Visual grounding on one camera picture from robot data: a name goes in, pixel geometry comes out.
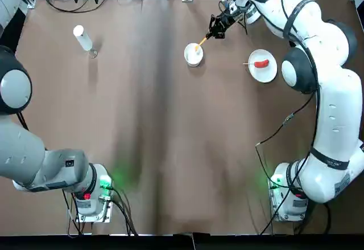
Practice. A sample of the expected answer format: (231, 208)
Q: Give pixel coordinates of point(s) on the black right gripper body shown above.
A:
(231, 18)

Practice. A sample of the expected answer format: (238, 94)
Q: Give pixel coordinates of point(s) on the white cylindrical oil pot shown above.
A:
(82, 39)

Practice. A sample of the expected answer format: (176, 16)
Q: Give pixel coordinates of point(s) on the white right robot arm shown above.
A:
(332, 119)

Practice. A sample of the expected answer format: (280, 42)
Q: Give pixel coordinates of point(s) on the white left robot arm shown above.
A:
(34, 159)

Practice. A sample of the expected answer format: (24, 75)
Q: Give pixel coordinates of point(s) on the white round bowl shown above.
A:
(192, 57)

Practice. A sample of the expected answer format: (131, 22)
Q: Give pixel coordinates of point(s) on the red sausage on stick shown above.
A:
(261, 63)

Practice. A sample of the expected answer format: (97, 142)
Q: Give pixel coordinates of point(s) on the white round plate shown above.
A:
(264, 74)

